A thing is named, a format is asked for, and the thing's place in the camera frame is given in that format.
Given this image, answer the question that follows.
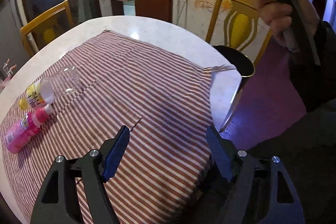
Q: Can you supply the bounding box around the red white striped cloth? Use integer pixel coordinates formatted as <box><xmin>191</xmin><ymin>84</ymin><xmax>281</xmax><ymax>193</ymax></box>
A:
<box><xmin>0</xmin><ymin>29</ymin><xmax>237</xmax><ymax>224</ymax></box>

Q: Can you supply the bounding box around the wooden chair right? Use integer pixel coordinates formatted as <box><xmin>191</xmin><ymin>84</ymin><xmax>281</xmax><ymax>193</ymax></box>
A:
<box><xmin>205</xmin><ymin>0</ymin><xmax>272</xmax><ymax>65</ymax></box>

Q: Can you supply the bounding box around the grey refrigerator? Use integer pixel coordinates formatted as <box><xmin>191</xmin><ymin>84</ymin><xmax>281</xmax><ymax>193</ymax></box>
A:
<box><xmin>0</xmin><ymin>0</ymin><xmax>30</xmax><ymax>73</ymax></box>

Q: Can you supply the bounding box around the wooden chair middle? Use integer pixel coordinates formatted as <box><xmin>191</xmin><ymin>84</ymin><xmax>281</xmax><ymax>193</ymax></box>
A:
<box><xmin>20</xmin><ymin>0</ymin><xmax>75</xmax><ymax>57</ymax></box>

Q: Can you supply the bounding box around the pink child bicycle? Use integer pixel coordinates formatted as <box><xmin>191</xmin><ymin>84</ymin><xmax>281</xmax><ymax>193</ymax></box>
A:
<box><xmin>0</xmin><ymin>59</ymin><xmax>17</xmax><ymax>92</ymax></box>

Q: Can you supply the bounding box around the wooden chair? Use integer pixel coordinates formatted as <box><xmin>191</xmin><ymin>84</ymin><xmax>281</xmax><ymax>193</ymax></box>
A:
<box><xmin>20</xmin><ymin>0</ymin><xmax>75</xmax><ymax>57</ymax></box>
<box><xmin>205</xmin><ymin>0</ymin><xmax>272</xmax><ymax>65</ymax></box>

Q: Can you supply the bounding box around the person's right hand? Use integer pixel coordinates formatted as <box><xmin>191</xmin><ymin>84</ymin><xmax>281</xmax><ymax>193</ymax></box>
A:
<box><xmin>253</xmin><ymin>0</ymin><xmax>320</xmax><ymax>44</ymax></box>

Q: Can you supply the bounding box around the pink plastic bottle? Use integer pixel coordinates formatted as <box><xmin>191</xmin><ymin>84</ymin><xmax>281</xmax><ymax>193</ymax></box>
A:
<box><xmin>5</xmin><ymin>104</ymin><xmax>54</xmax><ymax>153</ymax></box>

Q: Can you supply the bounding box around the black gold rim trash bin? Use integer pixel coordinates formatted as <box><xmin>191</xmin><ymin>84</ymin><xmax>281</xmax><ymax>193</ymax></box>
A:
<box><xmin>212</xmin><ymin>44</ymin><xmax>256</xmax><ymax>132</ymax></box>

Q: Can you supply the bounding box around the clear yellow cap bottle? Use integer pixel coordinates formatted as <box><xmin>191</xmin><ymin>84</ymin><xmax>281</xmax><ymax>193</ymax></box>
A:
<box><xmin>19</xmin><ymin>65</ymin><xmax>79</xmax><ymax>111</ymax></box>

